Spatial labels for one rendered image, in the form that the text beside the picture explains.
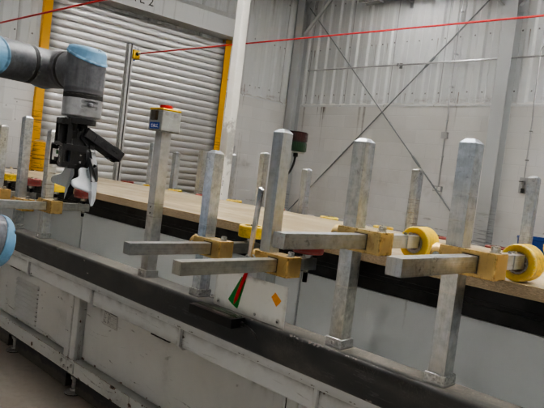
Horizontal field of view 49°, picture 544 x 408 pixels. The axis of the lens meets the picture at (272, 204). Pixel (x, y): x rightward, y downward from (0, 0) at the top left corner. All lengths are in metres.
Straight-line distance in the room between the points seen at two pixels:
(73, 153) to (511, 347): 1.06
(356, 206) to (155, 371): 1.26
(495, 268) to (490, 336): 0.30
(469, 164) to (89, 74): 0.85
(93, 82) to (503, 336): 1.07
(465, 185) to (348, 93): 10.00
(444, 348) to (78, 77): 0.98
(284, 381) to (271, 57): 10.56
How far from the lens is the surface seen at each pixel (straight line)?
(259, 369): 1.59
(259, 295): 1.51
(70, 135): 1.48
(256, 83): 11.55
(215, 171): 1.67
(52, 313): 3.04
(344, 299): 1.35
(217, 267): 1.34
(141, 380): 2.43
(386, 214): 10.29
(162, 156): 1.88
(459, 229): 1.20
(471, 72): 9.79
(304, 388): 1.49
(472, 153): 1.19
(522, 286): 1.36
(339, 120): 11.19
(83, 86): 1.47
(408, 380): 1.26
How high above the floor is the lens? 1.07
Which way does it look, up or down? 3 degrees down
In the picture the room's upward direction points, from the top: 7 degrees clockwise
